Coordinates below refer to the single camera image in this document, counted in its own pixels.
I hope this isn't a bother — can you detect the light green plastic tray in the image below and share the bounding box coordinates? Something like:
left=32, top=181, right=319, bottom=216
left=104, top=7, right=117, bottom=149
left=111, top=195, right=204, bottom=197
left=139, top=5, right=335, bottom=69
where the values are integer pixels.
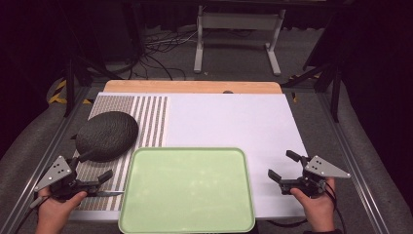
left=117, top=146, right=257, bottom=234

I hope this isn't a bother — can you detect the aluminium rail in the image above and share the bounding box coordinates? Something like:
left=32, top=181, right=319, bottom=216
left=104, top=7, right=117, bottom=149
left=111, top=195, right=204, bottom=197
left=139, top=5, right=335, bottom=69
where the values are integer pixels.
left=316, top=92, right=394, bottom=234
left=0, top=87, right=94, bottom=232

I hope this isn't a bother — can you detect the yellow black hazard tape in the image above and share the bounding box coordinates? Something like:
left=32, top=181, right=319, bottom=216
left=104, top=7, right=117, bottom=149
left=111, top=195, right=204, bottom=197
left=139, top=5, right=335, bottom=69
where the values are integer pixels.
left=48, top=79, right=94, bottom=106
left=289, top=73, right=323, bottom=104

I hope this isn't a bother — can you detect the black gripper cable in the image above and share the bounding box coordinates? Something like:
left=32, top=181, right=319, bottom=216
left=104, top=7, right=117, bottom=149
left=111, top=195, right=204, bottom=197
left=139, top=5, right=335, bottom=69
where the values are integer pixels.
left=14, top=206, right=42, bottom=234
left=324, top=180, right=347, bottom=234

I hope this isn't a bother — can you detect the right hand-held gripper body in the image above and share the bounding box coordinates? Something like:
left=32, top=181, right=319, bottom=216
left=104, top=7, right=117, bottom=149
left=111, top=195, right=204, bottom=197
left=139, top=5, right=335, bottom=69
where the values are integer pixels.
left=279, top=155, right=352, bottom=198

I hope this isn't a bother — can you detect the person's left hand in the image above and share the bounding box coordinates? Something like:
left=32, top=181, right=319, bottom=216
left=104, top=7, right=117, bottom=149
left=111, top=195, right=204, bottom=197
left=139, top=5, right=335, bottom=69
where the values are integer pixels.
left=37, top=190, right=89, bottom=226

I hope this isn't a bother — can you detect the bundle of floor cables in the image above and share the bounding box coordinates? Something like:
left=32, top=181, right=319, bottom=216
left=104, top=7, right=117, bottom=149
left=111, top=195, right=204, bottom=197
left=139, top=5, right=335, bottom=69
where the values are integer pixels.
left=128, top=27, right=200, bottom=81

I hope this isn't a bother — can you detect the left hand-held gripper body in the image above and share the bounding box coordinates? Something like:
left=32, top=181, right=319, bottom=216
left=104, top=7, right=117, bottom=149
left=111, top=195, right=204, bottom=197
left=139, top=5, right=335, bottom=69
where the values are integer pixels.
left=29, top=155, right=101, bottom=210

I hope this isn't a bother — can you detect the white metal stand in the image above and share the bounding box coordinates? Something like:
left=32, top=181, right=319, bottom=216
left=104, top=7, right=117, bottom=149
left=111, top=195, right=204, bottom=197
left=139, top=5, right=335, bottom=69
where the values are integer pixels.
left=193, top=4, right=287, bottom=78

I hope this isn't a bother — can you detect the white board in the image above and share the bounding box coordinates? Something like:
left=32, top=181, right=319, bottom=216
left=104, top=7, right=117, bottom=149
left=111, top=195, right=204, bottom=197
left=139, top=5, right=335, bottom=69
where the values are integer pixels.
left=69, top=92, right=309, bottom=222

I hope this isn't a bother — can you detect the striped woven placemat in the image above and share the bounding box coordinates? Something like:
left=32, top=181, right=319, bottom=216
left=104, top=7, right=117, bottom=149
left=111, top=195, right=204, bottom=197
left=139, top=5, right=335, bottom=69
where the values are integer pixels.
left=72, top=95, right=170, bottom=213

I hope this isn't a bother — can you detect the black cable under board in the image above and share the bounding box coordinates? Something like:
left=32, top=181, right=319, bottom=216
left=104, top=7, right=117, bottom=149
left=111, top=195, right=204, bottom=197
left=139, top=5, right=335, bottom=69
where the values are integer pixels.
left=266, top=218, right=309, bottom=229

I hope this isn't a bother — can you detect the black tripod stand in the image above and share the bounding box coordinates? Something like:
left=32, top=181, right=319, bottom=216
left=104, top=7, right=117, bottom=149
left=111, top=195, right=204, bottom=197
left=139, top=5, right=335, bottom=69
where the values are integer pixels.
left=282, top=14, right=346, bottom=124
left=61, top=53, right=125, bottom=119

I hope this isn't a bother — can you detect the person's right hand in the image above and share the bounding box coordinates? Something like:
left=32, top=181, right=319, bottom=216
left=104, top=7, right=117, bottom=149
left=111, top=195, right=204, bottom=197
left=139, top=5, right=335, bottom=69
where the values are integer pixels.
left=289, top=177, right=336, bottom=227

